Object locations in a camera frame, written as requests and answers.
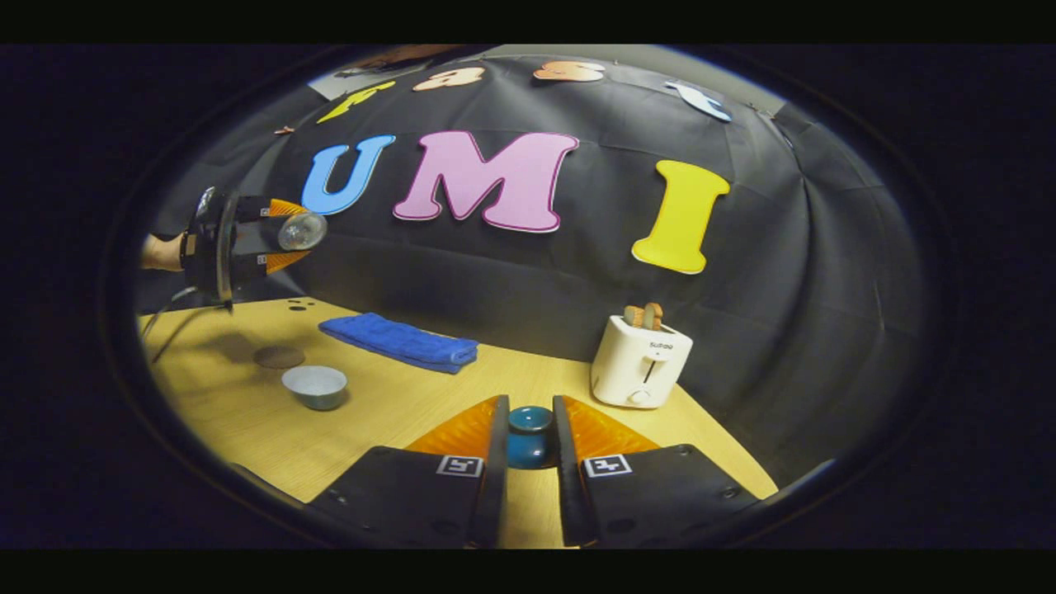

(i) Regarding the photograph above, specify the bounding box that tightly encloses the round brown coaster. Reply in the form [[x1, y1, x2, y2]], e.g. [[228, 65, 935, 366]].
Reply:
[[252, 345, 307, 370]]

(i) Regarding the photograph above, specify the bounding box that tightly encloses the thin black cable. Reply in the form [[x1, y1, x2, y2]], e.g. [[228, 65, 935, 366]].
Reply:
[[140, 285, 203, 341]]

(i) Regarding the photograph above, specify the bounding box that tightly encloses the black backdrop cloth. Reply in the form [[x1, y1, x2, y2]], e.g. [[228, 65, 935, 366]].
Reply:
[[136, 54, 925, 488]]

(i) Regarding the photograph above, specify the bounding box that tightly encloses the white toaster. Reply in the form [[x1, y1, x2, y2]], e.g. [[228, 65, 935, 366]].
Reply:
[[590, 313, 694, 410]]

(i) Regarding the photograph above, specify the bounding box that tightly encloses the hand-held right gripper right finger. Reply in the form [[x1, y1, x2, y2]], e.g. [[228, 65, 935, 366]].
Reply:
[[552, 394, 761, 550]]

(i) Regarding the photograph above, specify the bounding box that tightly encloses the grey-blue teacup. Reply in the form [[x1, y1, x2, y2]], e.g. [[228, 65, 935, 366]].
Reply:
[[281, 365, 349, 412]]

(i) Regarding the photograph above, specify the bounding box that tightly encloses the blue teacup lid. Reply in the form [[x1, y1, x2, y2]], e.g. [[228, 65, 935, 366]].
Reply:
[[507, 405, 555, 470]]

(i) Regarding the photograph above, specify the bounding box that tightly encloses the clear plastic water bottle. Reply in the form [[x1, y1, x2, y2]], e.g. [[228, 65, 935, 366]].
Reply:
[[277, 211, 329, 252]]

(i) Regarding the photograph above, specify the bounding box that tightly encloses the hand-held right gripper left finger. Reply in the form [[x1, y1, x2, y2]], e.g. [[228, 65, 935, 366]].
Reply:
[[301, 394, 511, 550]]

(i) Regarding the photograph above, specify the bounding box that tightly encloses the blue folded towel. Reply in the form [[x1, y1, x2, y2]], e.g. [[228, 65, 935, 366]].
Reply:
[[318, 312, 480, 375]]

